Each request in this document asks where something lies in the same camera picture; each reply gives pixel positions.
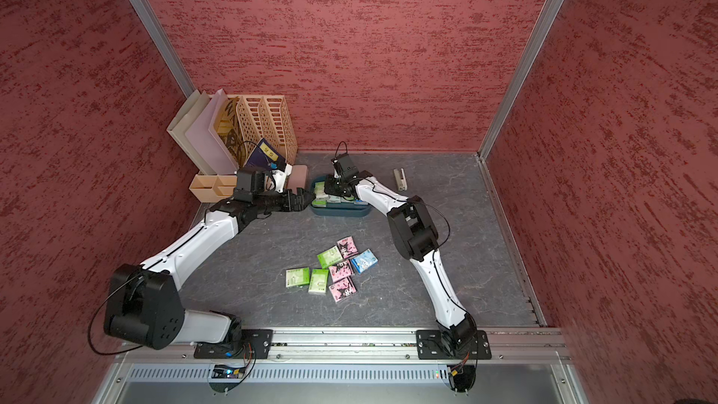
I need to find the teal plastic storage box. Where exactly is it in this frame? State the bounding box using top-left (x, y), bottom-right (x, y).
top-left (310, 175), bottom-right (371, 218)

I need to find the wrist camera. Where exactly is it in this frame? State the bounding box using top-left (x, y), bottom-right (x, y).
top-left (232, 164), bottom-right (293, 203)
top-left (332, 153), bottom-right (358, 181)

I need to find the pink tissue pack bottom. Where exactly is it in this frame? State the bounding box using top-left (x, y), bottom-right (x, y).
top-left (328, 277), bottom-right (357, 303)

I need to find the dark blue booklet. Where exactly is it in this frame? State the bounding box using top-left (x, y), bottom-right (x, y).
top-left (243, 138), bottom-right (286, 171)

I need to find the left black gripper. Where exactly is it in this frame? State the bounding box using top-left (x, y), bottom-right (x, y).
top-left (254, 187), bottom-right (316, 214)

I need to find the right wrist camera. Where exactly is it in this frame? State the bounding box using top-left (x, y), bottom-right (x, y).
top-left (332, 153), bottom-right (358, 181)

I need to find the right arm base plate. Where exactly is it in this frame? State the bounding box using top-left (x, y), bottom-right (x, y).
top-left (415, 329), bottom-right (493, 361)

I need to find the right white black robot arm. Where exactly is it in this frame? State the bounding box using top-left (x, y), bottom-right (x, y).
top-left (325, 175), bottom-right (482, 358)

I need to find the blue tissue pack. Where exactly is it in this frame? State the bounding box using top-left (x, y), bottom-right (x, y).
top-left (350, 249), bottom-right (378, 274)

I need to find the gold patterned book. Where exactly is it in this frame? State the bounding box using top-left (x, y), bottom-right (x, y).
top-left (214, 97), bottom-right (245, 166)

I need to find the beige folder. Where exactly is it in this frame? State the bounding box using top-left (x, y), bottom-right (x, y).
top-left (166, 89), bottom-right (217, 176)

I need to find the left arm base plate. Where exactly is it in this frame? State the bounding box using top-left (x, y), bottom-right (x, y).
top-left (194, 329), bottom-right (274, 361)

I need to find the beige stapler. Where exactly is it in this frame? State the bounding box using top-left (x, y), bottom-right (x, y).
top-left (393, 168), bottom-right (408, 192)

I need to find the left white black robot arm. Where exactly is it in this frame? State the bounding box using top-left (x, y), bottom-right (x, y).
top-left (96, 188), bottom-right (315, 358)

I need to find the pink pencil case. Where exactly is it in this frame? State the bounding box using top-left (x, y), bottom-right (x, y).
top-left (285, 165), bottom-right (309, 192)

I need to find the lilac folder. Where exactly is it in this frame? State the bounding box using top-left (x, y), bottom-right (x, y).
top-left (185, 89), bottom-right (237, 175)

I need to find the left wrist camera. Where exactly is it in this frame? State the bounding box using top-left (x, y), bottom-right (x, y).
top-left (232, 164), bottom-right (293, 203)

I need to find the aluminium front rail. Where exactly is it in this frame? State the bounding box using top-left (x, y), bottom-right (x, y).
top-left (117, 324), bottom-right (573, 365)

